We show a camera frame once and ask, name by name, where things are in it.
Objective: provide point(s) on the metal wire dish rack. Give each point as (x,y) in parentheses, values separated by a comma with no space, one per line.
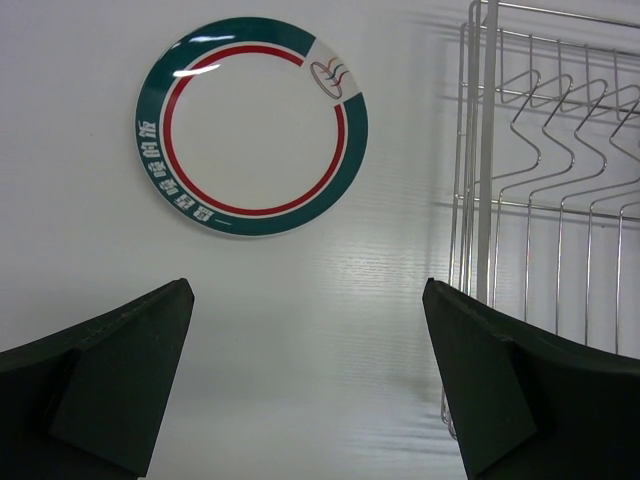
(545,198)

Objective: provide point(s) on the left green red rimmed plate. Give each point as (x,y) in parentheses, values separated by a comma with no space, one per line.
(251,126)

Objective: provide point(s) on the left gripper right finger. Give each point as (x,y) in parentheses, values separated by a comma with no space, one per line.
(528,404)

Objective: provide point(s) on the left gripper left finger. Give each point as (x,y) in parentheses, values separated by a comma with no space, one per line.
(88,401)

